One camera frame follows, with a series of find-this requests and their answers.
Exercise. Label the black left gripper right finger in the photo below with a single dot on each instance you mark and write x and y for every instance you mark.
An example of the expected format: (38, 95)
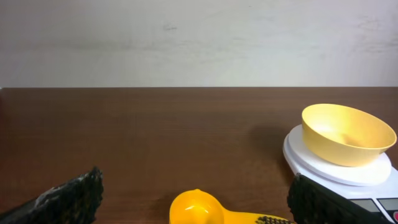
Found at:
(310, 203)

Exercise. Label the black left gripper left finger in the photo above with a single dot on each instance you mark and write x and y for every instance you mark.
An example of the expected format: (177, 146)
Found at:
(75, 201)

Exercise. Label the yellow plastic measuring scoop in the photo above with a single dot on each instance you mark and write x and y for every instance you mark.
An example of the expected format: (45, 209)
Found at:
(199, 207)

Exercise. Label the white digital kitchen scale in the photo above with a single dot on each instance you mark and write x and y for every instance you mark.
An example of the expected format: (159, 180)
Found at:
(373, 186)

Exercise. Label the yellow plastic bowl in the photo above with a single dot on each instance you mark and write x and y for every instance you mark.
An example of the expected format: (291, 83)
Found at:
(345, 136)

